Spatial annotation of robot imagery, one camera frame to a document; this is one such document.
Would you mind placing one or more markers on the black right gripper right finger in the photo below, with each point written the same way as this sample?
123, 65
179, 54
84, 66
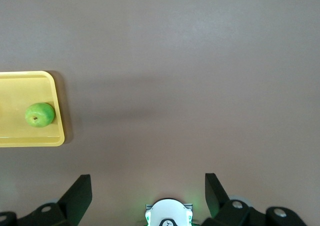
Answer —
232, 213

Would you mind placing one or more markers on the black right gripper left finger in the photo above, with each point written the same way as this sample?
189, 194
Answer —
67, 206

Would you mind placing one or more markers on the green apple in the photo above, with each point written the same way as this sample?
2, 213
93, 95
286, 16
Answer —
40, 114

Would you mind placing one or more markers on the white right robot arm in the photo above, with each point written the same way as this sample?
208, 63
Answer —
167, 211

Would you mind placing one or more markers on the yellow plastic tray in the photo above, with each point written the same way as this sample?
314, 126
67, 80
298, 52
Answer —
25, 91

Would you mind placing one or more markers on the brown table mat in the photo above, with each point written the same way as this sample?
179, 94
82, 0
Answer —
187, 73

